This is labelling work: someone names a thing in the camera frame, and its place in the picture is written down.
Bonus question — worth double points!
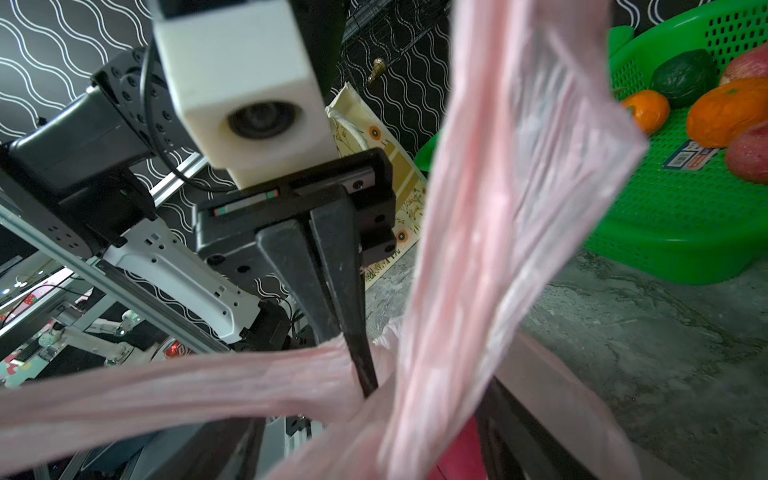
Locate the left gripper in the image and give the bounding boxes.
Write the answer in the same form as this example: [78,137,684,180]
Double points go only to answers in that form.
[194,157,378,397]

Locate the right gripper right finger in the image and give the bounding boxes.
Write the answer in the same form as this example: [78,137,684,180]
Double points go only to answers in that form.
[475,379,594,479]

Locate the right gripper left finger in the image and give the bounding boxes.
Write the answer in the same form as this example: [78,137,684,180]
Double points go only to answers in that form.
[128,418,265,479]

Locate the cream canvas tote bag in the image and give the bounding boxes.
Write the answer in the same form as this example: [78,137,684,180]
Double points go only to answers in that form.
[325,83,426,288]

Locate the pink plastic grocery bag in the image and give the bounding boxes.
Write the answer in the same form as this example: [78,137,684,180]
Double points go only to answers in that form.
[1,1,647,479]

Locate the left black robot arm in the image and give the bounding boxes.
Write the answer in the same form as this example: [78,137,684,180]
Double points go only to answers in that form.
[1,46,395,394]

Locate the orange tangerine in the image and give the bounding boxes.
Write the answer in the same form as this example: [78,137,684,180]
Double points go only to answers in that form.
[686,78,767,148]

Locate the dark green avocado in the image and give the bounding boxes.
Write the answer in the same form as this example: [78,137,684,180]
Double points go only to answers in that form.
[649,49,719,109]

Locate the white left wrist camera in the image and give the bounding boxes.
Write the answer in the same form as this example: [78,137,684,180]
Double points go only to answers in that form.
[148,1,349,189]

